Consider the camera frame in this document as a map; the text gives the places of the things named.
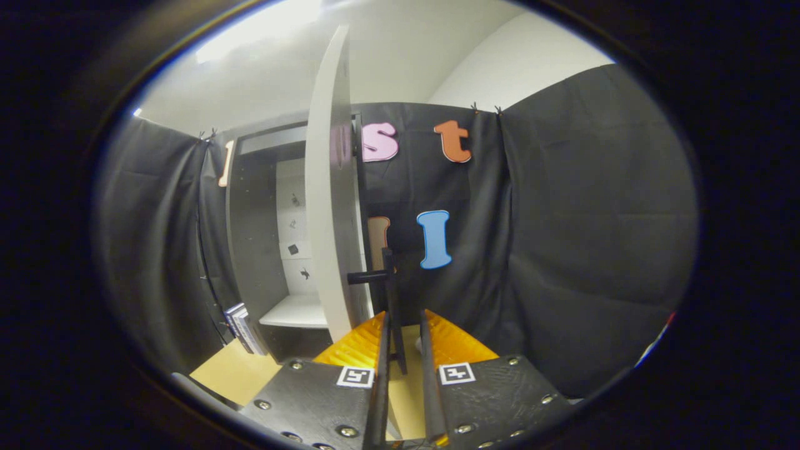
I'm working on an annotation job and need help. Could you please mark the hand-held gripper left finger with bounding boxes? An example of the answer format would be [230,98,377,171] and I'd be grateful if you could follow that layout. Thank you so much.
[241,311,391,450]

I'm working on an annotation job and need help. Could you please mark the black door handle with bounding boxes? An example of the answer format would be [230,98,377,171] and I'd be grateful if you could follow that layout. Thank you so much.
[347,248,408,374]

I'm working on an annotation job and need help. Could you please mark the dark grey cabinet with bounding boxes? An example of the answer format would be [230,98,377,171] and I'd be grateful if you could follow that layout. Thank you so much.
[225,112,363,363]

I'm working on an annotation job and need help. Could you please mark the black backdrop cloth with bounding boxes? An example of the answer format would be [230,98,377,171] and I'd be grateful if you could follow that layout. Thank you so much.
[94,62,699,401]

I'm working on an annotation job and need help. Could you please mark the white cabinet shelf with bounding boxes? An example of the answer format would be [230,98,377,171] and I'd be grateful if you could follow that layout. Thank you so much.
[259,294,329,329]

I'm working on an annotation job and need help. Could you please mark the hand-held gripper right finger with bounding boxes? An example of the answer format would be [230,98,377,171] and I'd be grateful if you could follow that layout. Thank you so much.
[419,308,574,450]

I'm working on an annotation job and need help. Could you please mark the white cabinet door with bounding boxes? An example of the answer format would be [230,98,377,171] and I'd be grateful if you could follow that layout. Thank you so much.
[304,25,376,343]

